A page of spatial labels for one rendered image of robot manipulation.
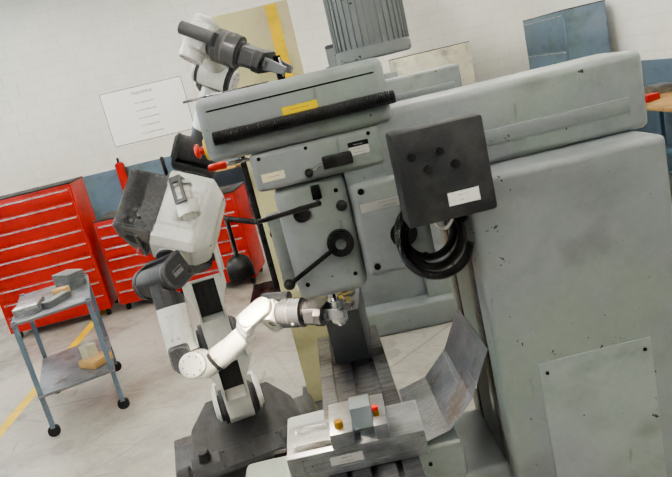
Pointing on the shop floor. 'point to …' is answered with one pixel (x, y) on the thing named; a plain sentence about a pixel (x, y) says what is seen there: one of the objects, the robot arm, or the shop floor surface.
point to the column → (576, 308)
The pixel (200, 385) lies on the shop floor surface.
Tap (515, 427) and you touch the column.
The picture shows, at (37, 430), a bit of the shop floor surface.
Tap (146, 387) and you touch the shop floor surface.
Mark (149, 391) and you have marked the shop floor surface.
